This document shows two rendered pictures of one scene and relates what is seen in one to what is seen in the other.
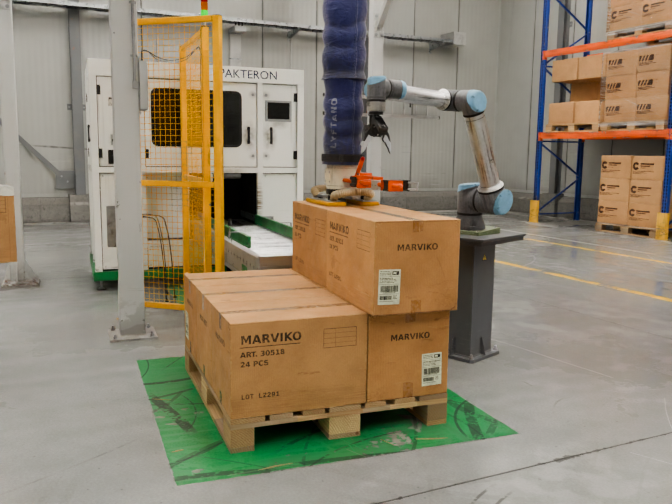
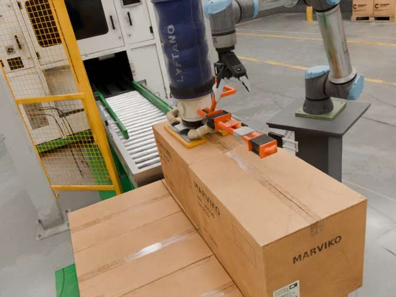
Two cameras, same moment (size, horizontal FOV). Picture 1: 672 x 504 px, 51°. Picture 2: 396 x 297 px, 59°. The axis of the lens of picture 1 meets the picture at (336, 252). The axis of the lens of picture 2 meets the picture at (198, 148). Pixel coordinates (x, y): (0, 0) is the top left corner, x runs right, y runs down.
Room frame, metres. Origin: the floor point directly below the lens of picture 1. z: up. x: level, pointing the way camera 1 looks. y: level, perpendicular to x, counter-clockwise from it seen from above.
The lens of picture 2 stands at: (2.08, -0.06, 1.67)
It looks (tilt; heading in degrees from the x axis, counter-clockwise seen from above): 26 degrees down; 2
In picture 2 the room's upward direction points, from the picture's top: 11 degrees counter-clockwise
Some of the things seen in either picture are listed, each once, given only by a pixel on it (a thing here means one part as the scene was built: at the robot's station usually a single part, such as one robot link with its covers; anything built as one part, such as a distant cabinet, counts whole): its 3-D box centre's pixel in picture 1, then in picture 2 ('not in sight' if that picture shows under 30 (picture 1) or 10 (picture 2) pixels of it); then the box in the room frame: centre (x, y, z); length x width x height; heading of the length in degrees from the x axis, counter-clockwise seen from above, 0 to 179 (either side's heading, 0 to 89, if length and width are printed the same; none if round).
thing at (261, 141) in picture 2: (391, 185); (262, 145); (3.23, -0.25, 1.07); 0.08 x 0.07 x 0.05; 23
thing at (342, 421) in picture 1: (302, 379); not in sight; (3.44, 0.16, 0.07); 1.20 x 1.00 x 0.14; 21
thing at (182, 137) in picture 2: (325, 199); (182, 130); (3.75, 0.06, 0.97); 0.34 x 0.10 x 0.05; 23
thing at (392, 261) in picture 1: (388, 257); (268, 221); (3.21, -0.24, 0.74); 0.60 x 0.40 x 0.40; 20
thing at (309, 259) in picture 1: (343, 240); (208, 163); (3.77, -0.04, 0.74); 0.60 x 0.40 x 0.40; 21
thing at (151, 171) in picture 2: (314, 258); (183, 159); (4.18, 0.13, 0.58); 0.70 x 0.03 x 0.06; 111
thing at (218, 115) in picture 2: (361, 181); (218, 119); (3.56, -0.12, 1.08); 0.10 x 0.08 x 0.06; 113
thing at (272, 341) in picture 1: (302, 327); (185, 267); (3.44, 0.16, 0.34); 1.20 x 1.00 x 0.40; 21
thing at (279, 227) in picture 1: (285, 227); (154, 96); (5.70, 0.42, 0.60); 1.60 x 0.10 x 0.09; 21
